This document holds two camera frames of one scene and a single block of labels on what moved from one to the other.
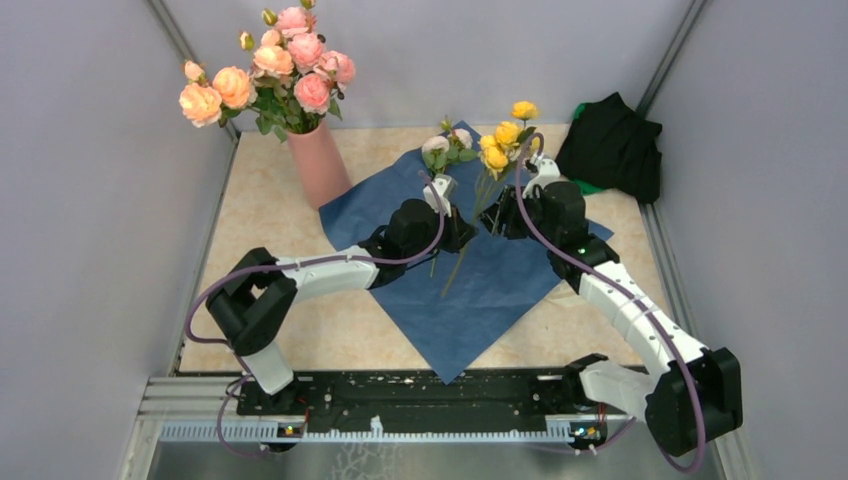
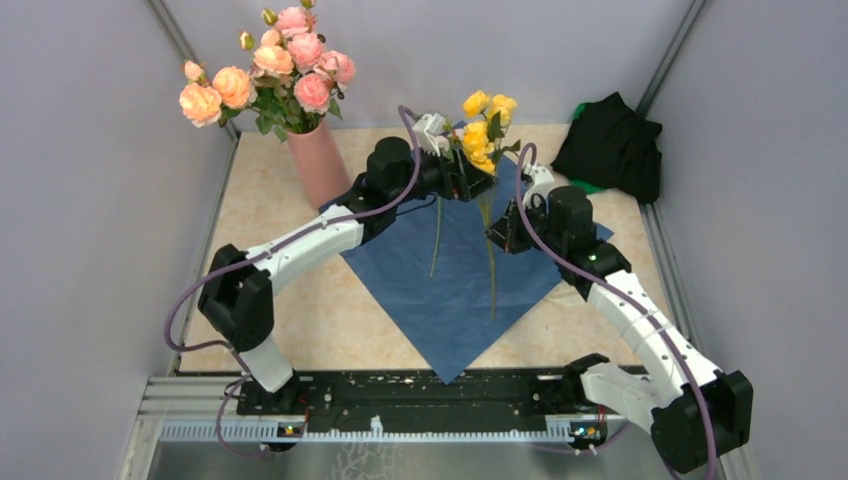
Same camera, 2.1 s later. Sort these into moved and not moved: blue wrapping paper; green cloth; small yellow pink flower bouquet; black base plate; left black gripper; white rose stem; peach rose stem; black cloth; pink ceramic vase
Moved: left black gripper; small yellow pink flower bouquet; white rose stem
Not moved: green cloth; black base plate; black cloth; peach rose stem; blue wrapping paper; pink ceramic vase
